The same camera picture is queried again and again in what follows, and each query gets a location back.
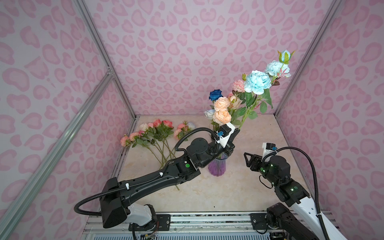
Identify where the red pink rose stem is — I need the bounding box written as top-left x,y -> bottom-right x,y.
146,118 -> 181,191

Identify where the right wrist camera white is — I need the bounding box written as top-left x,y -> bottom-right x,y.
262,143 -> 277,157

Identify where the pink carnation double stem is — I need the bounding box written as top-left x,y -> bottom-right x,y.
232,80 -> 246,93

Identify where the dark blue artificial rose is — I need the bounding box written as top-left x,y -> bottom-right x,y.
209,89 -> 223,102

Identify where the pink rosebud spray stem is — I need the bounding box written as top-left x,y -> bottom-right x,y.
228,93 -> 242,110
174,121 -> 190,140

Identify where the peach rose stem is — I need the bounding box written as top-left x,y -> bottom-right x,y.
212,97 -> 232,131

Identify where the diagonal aluminium frame bar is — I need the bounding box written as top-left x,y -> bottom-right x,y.
1,73 -> 114,240

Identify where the purple blue glass vase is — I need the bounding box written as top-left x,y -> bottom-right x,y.
208,153 -> 229,177

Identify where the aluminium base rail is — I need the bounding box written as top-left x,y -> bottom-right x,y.
81,211 -> 295,240

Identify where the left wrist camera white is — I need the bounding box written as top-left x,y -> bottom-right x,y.
217,123 -> 236,148

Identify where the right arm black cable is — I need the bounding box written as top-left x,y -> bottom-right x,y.
260,146 -> 331,240

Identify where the aluminium frame corner post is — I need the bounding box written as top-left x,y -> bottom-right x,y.
274,0 -> 345,118
73,0 -> 137,120

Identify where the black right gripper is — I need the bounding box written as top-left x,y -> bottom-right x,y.
242,152 -> 280,187

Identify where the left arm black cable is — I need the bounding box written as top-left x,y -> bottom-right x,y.
73,127 -> 221,217

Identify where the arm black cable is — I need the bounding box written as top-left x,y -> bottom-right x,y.
260,146 -> 331,240
73,127 -> 221,217

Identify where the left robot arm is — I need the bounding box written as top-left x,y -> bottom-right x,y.
100,124 -> 240,229

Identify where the pink green carnation stem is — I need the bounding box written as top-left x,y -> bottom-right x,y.
120,130 -> 164,168

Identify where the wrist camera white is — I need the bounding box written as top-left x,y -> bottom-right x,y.
217,123 -> 236,148
262,143 -> 277,157

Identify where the aluminium frame corner post right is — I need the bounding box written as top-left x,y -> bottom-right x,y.
274,0 -> 345,118

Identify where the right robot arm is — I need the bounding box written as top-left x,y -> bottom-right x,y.
244,153 -> 346,240

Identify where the aluminium frame corner post left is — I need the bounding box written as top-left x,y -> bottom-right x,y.
73,0 -> 137,120

